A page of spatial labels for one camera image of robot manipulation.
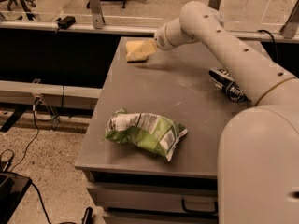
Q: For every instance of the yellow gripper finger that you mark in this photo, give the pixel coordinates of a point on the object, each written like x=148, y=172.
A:
x=148, y=47

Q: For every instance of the yellow sponge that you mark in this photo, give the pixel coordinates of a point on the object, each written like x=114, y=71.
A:
x=131, y=54

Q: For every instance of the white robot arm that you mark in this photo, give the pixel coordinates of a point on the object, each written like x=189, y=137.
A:
x=258, y=157

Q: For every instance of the blue chip bag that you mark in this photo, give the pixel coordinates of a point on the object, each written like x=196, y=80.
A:
x=224, y=81

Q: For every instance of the black power adapter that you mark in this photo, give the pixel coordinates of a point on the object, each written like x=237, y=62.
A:
x=66, y=22

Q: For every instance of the green chip bag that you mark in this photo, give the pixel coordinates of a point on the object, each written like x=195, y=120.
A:
x=154, y=133

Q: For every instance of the grey table drawer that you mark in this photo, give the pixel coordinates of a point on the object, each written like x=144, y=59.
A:
x=147, y=198

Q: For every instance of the black box on floor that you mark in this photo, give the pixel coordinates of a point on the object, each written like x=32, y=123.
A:
x=12, y=189

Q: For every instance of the left metal bracket post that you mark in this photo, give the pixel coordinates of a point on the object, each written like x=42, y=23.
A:
x=97, y=14

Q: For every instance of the metal bracket post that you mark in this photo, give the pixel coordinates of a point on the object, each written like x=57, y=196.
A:
x=215, y=4
x=97, y=14

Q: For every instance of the right metal bracket post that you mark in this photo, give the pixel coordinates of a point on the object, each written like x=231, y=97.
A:
x=215, y=4

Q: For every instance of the grey metal rail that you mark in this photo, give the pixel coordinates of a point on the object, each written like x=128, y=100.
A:
x=54, y=95

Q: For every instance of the far right metal bracket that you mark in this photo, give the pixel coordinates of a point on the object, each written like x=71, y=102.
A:
x=289, y=29

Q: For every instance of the black drawer handle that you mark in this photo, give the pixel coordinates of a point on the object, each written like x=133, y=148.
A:
x=199, y=208

